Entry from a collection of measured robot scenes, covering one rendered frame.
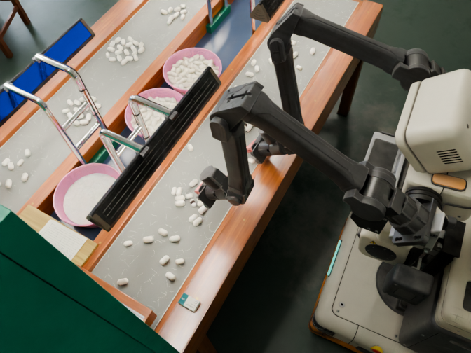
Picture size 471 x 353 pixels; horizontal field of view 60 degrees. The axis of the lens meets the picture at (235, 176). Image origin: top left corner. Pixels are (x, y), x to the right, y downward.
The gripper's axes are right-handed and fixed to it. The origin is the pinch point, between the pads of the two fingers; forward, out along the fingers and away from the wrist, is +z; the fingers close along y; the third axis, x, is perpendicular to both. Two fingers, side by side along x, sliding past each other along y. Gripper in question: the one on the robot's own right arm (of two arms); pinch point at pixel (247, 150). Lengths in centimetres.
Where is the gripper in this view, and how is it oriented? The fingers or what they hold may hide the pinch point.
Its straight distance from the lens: 158.9
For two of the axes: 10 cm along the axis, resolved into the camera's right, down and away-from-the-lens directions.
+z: -6.6, 0.1, 7.5
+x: 5.7, 6.5, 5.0
